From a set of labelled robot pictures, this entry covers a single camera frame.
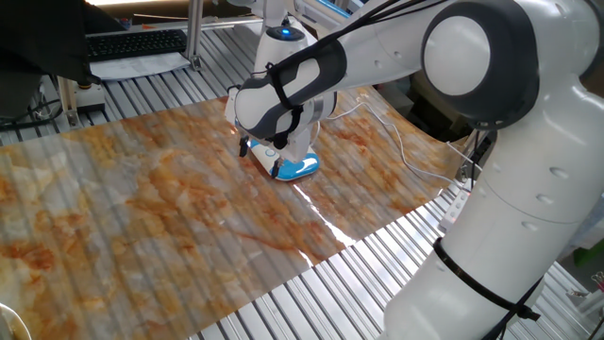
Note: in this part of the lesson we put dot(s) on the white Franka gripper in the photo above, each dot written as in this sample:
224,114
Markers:
298,144

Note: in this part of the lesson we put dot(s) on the blue white desk lamp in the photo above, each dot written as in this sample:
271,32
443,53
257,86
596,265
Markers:
299,169

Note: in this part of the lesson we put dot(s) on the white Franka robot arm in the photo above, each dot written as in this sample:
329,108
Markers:
519,165

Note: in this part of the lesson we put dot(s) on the orange marble pattern mat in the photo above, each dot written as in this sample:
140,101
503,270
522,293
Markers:
141,212

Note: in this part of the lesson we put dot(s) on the white paper sheet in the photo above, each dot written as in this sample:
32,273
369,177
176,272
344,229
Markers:
141,66

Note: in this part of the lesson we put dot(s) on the black keyboard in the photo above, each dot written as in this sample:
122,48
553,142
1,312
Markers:
137,45

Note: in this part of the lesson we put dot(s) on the beige block foot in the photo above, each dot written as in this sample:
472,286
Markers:
90,98

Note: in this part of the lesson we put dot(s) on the white power strip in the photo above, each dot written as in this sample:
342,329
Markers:
455,208

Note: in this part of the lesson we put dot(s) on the black monitor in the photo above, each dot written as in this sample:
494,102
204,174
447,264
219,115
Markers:
42,38

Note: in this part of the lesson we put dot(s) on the white bowl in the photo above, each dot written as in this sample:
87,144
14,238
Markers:
14,326

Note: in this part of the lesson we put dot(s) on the green flat object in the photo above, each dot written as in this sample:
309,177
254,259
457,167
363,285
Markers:
590,252

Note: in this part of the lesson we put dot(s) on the metal binder clips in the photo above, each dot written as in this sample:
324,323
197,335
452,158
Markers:
598,281

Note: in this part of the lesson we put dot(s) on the aluminium frame beam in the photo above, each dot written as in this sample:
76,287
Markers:
193,33
68,101

